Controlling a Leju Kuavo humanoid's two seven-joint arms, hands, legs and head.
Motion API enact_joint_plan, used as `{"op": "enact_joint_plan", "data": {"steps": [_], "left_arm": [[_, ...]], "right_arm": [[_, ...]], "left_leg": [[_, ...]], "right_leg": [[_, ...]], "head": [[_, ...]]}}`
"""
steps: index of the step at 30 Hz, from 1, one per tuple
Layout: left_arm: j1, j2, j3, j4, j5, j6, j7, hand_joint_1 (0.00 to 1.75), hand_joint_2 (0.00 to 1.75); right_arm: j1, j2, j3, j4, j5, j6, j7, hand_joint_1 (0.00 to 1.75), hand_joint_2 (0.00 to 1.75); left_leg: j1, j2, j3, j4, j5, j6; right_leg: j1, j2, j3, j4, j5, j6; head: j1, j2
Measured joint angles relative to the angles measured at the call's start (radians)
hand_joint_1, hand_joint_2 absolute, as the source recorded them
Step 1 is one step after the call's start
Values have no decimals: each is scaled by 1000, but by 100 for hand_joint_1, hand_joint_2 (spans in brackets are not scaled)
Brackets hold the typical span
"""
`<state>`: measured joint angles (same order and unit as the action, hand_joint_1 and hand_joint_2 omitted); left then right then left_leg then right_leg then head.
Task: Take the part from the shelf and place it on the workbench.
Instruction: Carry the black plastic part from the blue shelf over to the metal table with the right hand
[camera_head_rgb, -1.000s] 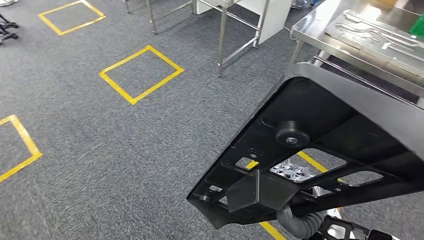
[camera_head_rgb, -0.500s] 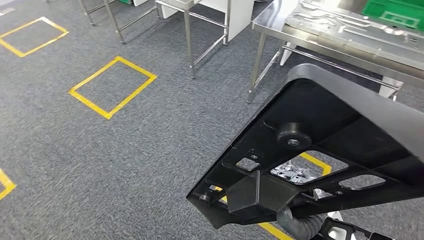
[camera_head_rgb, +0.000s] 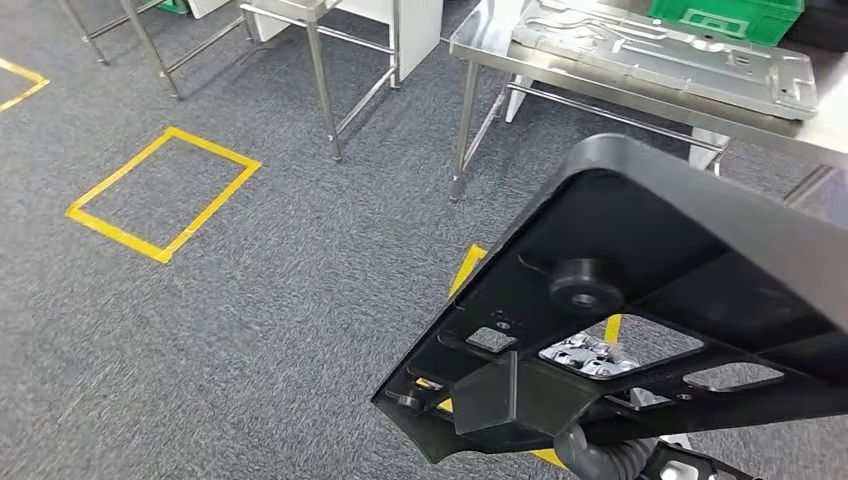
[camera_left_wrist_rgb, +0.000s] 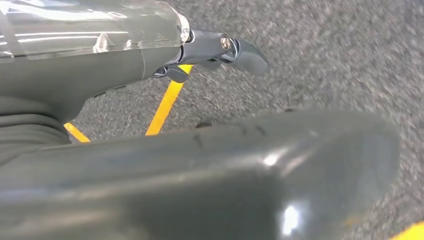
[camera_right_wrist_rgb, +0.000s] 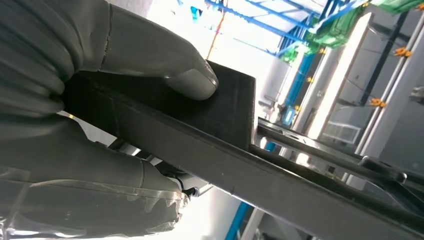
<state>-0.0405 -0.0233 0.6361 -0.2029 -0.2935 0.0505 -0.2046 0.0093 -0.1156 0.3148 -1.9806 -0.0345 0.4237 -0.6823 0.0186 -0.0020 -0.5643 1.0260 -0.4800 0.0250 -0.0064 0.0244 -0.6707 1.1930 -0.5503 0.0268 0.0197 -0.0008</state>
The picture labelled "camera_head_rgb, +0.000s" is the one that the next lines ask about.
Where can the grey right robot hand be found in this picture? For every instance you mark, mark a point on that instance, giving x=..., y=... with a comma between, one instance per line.
x=586, y=358

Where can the black plastic car part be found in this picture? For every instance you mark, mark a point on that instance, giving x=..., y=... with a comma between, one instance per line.
x=636, y=225

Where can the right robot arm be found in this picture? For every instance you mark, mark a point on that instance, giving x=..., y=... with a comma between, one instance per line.
x=609, y=464

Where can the stainless steel workbench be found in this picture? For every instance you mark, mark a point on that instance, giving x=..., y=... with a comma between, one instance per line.
x=484, y=36

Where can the white panel foot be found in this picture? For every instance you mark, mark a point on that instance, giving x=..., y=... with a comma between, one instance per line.
x=518, y=99
x=707, y=151

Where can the stamped sheet metal panel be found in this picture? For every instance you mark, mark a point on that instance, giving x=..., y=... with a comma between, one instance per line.
x=662, y=60

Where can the white cabinet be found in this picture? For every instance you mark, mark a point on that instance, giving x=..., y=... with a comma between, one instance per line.
x=417, y=33

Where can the green plastic crate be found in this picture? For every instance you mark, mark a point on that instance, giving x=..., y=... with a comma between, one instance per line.
x=729, y=16
x=173, y=5

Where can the stainless steel table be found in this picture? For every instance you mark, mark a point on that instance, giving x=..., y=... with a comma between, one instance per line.
x=151, y=50
x=318, y=73

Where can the white board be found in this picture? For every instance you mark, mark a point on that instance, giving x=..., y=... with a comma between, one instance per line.
x=208, y=6

